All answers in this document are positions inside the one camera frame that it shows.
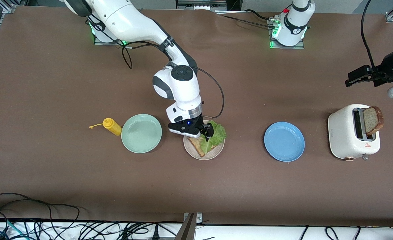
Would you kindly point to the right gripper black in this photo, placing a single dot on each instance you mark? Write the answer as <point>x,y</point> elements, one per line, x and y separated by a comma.
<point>200,123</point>

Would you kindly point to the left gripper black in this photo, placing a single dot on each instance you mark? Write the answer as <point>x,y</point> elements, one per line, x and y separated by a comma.
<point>385,67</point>

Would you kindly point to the green lettuce leaf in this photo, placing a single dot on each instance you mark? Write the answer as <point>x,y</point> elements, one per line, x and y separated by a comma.
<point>218,135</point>

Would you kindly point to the brown bread slice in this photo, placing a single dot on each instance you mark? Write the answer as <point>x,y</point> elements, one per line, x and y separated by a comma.
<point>371,120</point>
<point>196,145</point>

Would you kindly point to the yellow mustard squeeze bottle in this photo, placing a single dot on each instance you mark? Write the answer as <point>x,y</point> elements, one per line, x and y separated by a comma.
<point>113,127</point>

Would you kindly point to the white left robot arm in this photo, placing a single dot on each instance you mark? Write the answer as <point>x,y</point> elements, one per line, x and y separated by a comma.
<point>294,23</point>

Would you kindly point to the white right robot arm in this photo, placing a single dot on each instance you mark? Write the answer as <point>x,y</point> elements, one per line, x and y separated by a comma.
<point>179,86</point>

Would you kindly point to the beige plate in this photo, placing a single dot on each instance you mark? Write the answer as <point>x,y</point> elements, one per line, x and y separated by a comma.
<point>191,151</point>

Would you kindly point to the mint green plate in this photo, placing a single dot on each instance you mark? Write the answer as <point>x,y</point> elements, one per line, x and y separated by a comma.
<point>141,133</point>

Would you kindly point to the blue plate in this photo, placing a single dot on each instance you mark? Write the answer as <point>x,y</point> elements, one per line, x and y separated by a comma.
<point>284,141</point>

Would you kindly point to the white toaster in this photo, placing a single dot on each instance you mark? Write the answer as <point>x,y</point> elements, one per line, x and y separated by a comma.
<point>341,133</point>

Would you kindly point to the black power plug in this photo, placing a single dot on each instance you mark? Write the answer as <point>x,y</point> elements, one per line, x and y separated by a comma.
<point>155,233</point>

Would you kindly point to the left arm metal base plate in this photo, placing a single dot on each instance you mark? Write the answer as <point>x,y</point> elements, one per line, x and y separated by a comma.
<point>299,47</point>

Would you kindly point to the aluminium profile bracket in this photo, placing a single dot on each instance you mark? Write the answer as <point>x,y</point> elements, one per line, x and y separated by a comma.
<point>188,226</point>

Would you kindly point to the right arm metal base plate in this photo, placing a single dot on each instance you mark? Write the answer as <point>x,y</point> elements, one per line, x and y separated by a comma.
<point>99,41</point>

